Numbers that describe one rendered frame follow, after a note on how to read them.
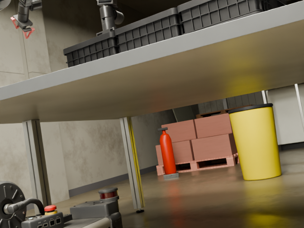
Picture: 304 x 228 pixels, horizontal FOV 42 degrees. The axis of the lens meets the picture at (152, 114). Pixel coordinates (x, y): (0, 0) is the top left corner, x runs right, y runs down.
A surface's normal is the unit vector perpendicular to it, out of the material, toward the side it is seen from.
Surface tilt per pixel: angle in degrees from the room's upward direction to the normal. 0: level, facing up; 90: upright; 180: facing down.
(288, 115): 90
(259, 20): 90
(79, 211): 90
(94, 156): 90
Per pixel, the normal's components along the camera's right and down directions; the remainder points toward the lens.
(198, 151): -0.37, 0.00
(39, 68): 0.88, -0.18
